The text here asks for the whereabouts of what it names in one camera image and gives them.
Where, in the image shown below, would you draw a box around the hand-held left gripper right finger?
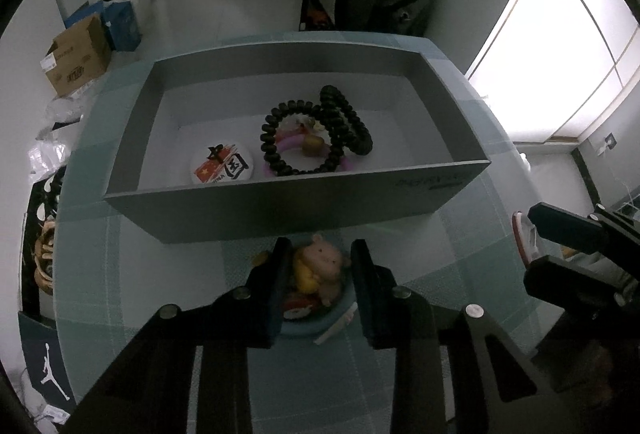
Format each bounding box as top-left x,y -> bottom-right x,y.
350,239 -> 576,434

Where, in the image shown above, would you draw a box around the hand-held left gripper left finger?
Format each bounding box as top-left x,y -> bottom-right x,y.
65,236 -> 294,434

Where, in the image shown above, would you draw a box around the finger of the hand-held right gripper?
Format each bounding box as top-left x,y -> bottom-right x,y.
522,256 -> 632,316
527,202 -> 640,256

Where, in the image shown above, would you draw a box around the pig toy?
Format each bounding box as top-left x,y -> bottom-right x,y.
254,234 -> 353,340

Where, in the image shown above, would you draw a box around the grey cardboard box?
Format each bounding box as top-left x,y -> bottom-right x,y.
102,39 -> 492,245

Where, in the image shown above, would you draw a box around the round pin badge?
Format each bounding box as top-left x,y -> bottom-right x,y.
191,141 -> 254,185

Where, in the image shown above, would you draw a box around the purple hair ring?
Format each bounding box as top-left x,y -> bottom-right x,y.
262,131 -> 361,178

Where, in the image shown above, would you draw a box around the red and white sneaker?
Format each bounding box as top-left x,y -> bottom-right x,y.
511,210 -> 542,271

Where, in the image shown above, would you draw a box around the bright window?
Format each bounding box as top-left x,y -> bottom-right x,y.
464,0 -> 640,146

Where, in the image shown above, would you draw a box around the tan shoes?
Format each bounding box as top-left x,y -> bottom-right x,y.
31,218 -> 60,297

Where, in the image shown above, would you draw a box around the Jordan logo bag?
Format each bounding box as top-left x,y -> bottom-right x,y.
17,310 -> 77,409

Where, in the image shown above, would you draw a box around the clear plastic bags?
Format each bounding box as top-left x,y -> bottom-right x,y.
27,89 -> 98,175

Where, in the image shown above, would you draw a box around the orange object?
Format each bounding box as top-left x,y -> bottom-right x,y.
307,6 -> 335,31

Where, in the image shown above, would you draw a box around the brown cardboard box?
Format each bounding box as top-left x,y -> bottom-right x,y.
42,14 -> 113,98

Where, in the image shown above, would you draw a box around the blue paper bag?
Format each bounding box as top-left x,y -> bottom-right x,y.
101,1 -> 144,52

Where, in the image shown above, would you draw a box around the blue carton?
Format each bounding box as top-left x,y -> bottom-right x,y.
64,3 -> 107,31

